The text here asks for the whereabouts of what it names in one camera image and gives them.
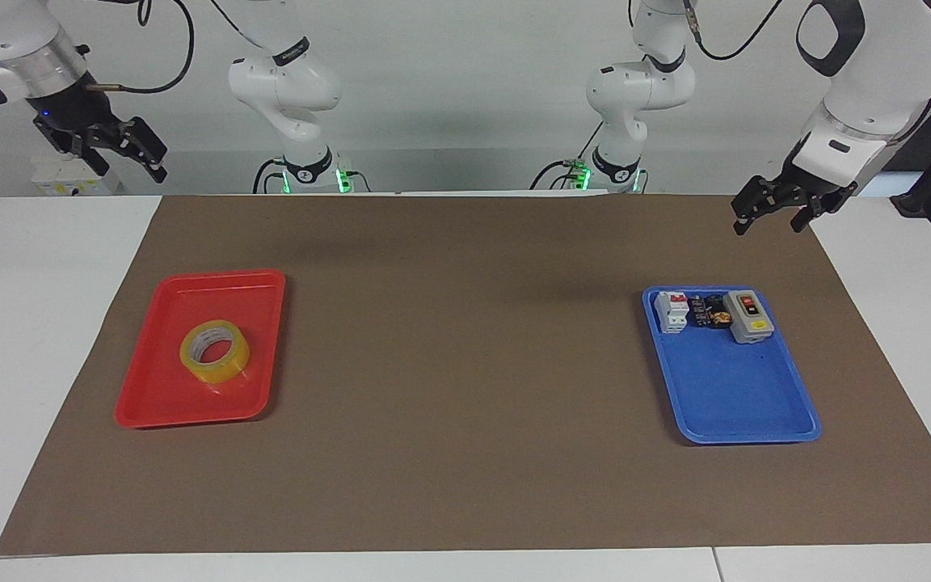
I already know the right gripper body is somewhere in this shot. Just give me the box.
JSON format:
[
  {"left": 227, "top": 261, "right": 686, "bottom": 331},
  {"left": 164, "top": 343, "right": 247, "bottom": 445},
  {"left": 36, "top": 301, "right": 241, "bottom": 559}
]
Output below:
[{"left": 32, "top": 81, "right": 116, "bottom": 145}]

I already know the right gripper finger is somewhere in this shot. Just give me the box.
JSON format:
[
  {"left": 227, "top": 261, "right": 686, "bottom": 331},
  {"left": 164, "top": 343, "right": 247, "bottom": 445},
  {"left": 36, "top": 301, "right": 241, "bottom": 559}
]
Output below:
[
  {"left": 84, "top": 116, "right": 169, "bottom": 184},
  {"left": 44, "top": 129, "right": 111, "bottom": 177}
]

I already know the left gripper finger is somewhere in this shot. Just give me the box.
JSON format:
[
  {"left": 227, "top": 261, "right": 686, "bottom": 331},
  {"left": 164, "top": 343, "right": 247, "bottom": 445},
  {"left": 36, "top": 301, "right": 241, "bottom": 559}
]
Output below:
[
  {"left": 789, "top": 194, "right": 835, "bottom": 234},
  {"left": 731, "top": 173, "right": 796, "bottom": 237}
]

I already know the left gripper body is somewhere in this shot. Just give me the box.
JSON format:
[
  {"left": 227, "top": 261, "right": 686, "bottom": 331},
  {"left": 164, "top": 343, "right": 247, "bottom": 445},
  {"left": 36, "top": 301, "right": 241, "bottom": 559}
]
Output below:
[{"left": 781, "top": 158, "right": 859, "bottom": 216}]

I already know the yellow tape roll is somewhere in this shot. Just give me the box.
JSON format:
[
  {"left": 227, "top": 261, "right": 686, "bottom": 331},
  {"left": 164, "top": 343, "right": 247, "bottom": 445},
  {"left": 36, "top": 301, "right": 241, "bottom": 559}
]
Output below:
[{"left": 179, "top": 319, "right": 252, "bottom": 386}]

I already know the white box with yellow label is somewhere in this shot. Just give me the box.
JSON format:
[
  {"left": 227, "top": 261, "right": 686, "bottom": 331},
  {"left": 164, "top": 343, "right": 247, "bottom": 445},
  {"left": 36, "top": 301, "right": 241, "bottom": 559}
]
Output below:
[{"left": 31, "top": 150, "right": 124, "bottom": 197}]

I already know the black circuit board module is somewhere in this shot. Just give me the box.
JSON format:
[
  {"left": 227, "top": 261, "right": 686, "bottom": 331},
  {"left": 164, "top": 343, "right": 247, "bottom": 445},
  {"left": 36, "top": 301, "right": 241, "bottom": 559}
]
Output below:
[{"left": 688, "top": 294, "right": 735, "bottom": 331}]

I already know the white circuit breaker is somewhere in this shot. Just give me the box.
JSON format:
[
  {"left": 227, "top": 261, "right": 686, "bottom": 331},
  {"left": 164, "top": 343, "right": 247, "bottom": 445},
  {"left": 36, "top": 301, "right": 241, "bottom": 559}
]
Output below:
[{"left": 654, "top": 290, "right": 692, "bottom": 336}]

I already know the blue plastic tray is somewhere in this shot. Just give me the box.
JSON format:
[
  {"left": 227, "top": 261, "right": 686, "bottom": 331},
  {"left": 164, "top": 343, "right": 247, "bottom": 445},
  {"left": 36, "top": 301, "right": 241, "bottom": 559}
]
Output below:
[{"left": 642, "top": 285, "right": 823, "bottom": 445}]

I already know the red plastic tray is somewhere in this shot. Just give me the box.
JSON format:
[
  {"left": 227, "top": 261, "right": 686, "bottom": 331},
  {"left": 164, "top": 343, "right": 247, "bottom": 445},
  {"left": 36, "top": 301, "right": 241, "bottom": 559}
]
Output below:
[{"left": 114, "top": 268, "right": 287, "bottom": 429}]

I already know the black cable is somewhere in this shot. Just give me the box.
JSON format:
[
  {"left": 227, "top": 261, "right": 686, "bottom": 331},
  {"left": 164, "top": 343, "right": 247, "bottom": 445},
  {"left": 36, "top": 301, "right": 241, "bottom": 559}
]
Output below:
[
  {"left": 84, "top": 0, "right": 196, "bottom": 95},
  {"left": 252, "top": 157, "right": 289, "bottom": 196},
  {"left": 529, "top": 121, "right": 605, "bottom": 192},
  {"left": 682, "top": 0, "right": 785, "bottom": 62}
]

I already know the grey push-button switch box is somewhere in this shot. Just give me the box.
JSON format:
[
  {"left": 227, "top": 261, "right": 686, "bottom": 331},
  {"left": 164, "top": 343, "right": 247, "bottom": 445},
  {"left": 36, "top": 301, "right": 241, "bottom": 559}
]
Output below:
[{"left": 722, "top": 289, "right": 774, "bottom": 345}]

